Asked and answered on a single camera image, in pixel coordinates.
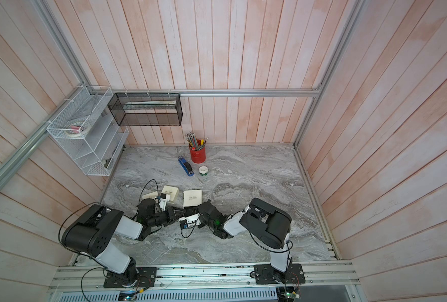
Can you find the red pen holder cup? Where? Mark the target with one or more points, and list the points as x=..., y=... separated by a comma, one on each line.
x=198, y=155

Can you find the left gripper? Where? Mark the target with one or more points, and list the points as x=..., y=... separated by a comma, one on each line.
x=171, y=214

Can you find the blue stapler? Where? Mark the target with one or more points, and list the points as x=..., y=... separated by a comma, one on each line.
x=186, y=166

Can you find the large cream jewelry box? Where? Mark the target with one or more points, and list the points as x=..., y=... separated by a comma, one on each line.
x=192, y=198

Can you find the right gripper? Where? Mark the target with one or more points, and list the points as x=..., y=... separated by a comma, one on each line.
x=199, y=209

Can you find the aluminium front rail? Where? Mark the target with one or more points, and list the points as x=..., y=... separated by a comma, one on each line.
x=186, y=276

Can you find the black mesh wall basket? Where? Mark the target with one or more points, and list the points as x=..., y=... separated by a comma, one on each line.
x=146, y=109

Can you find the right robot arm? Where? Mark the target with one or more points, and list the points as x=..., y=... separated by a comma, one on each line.
x=268, y=226

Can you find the white wire wall shelf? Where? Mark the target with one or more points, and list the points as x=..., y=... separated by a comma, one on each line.
x=98, y=151

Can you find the small cream jewelry box front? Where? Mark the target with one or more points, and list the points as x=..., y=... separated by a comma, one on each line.
x=152, y=196

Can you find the pens in cup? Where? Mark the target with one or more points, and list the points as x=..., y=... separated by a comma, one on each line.
x=195, y=143

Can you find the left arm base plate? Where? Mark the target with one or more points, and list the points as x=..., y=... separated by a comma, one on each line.
x=141, y=277

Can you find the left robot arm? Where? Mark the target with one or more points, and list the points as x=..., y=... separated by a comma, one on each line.
x=91, y=235

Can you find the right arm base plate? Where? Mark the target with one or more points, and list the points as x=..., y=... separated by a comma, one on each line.
x=266, y=274

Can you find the tape roll on shelf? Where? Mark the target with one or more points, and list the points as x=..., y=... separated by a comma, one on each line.
x=77, y=129

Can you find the green sticker roll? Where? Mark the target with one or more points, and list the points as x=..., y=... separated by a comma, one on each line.
x=203, y=170

